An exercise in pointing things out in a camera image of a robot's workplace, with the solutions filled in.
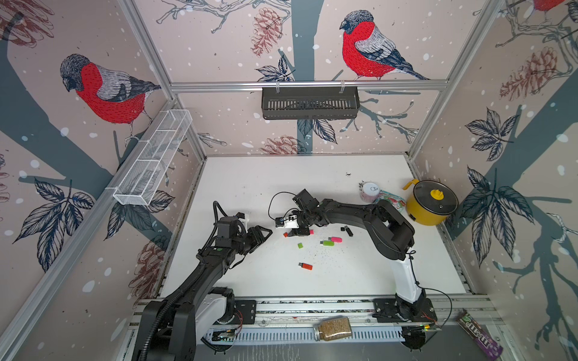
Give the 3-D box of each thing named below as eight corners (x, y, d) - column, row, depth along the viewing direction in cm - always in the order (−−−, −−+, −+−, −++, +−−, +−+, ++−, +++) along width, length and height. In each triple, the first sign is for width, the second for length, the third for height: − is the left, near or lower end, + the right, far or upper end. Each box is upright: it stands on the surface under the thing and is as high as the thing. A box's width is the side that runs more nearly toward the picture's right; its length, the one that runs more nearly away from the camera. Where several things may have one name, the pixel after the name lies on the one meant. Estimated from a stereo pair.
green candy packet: (374, 202, 103) (376, 198, 101) (377, 192, 107) (378, 189, 105) (402, 212, 100) (405, 209, 97) (404, 202, 103) (407, 198, 101)
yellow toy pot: (410, 228, 95) (424, 211, 85) (397, 193, 108) (408, 174, 97) (448, 228, 95) (467, 211, 85) (430, 192, 108) (445, 174, 97)
